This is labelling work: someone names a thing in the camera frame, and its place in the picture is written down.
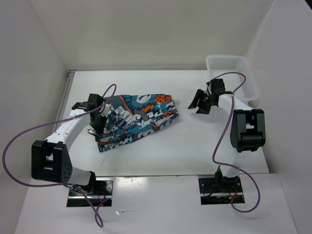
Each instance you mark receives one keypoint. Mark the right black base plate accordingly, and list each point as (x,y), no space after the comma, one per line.
(212,193)

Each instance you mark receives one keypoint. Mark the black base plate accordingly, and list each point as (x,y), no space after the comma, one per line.
(99,196)
(212,193)

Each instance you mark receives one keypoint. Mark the aluminium table edge rail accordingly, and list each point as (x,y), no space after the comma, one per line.
(64,99)

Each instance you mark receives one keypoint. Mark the colourful patterned shorts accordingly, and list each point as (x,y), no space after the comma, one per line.
(133,118)

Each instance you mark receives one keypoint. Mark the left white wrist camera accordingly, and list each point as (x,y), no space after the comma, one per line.
(105,110)

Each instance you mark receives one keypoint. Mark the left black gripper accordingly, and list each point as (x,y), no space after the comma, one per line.
(101,129)

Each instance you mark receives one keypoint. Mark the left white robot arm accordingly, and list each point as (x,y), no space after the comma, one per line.
(50,157)

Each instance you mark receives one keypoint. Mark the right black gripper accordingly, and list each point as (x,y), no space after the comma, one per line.
(200,93)

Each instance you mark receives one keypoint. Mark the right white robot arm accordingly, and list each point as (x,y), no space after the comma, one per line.
(246,126)

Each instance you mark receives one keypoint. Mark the white perforated plastic basket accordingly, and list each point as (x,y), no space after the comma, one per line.
(238,72)

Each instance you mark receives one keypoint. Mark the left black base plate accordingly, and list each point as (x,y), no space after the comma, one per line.
(99,196)

